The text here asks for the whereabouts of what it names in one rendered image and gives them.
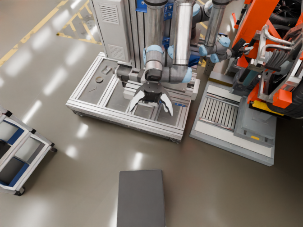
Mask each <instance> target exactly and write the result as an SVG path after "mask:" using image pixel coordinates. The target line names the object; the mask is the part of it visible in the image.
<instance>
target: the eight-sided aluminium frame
mask: <svg viewBox="0 0 303 227"><path fill-rule="evenodd" d="M301 32H302V33H303V23H301V24H299V25H297V26H295V27H293V28H291V29H289V31H288V32H287V33H286V35H285V36H284V38H283V40H285V41H286V40H287V39H288V38H289V37H290V38H289V40H288V41H290V42H292V41H293V40H294V39H295V38H296V37H297V36H298V35H299V34H300V33H301ZM302 38H303V34H302ZM302 51H303V40H302V48H301V50H300V52H299V54H298V56H297V58H296V60H295V62H294V64H293V66H292V68H291V70H290V72H289V74H288V75H287V77H286V78H285V80H284V81H283V82H282V83H280V85H279V86H278V87H277V88H276V89H275V90H274V91H273V92H272V93H271V94H270V95H268V88H269V80H270V77H271V75H272V73H268V75H266V73H267V72H264V71H263V73H262V75H261V77H260V80H259V81H260V83H259V89H258V95H257V97H258V98H259V99H262V100H264V101H267V102H270V103H273V95H274V94H275V93H276V92H277V91H278V90H279V89H283V90H285V91H291V90H292V89H293V88H294V87H296V86H297V85H298V84H299V82H300V81H301V79H302V76H303V63H302V64H301V66H300V68H299V70H298V72H297V74H296V75H295V73H296V71H297V69H298V67H299V65H300V63H301V62H302V60H300V59H299V58H300V56H301V54H302ZM264 82H265V85H264ZM263 85H264V91H263ZM286 86H287V87H286ZM285 87H286V88H285Z"/></svg>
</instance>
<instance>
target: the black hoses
mask: <svg viewBox="0 0 303 227"><path fill-rule="evenodd" d="M288 58H289V54H288V53H285V52H284V51H280V52H279V51H276V50H275V51H274V53H273V55H272V56H271V58H270V60H269V62H268V63H266V64H265V67H264V68H266V69H269V70H273V71H277V72H280V71H281V67H280V66H281V65H282V64H283V63H284V62H285V61H286V60H287V59H288ZM295 59H296V55H292V60H295Z"/></svg>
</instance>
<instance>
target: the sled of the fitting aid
mask: <svg viewBox="0 0 303 227"><path fill-rule="evenodd" d="M247 97H248V96H244V95H243V96H242V98H241V99H240V103H239V109H238V114H237V119H236V124H235V128H234V136H236V137H239V138H242V139H245V140H248V141H250V142H253V143H256V144H259V145H262V146H264V147H267V148H271V147H273V146H274V145H275V138H274V139H269V138H266V137H263V136H260V135H257V134H255V133H252V132H248V131H246V130H243V129H241V125H242V119H243V113H244V107H245V102H246V98H247Z"/></svg>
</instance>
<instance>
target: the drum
mask: <svg viewBox="0 0 303 227"><path fill-rule="evenodd" d="M272 55H273V52H271V51H269V52H267V51H266V52H265V59H264V61H263V62H265V63H268V62H269V60H270V58H271V56H272ZM293 63H294V62H289V61H285V62H284V63H283V64H282V65H281V66H280V67H281V71H280V72H277V71H273V70H269V69H266V68H264V69H263V71H264V72H268V73H272V74H276V75H280V74H281V75H285V74H287V73H288V72H289V70H290V69H291V67H292V65H293Z"/></svg>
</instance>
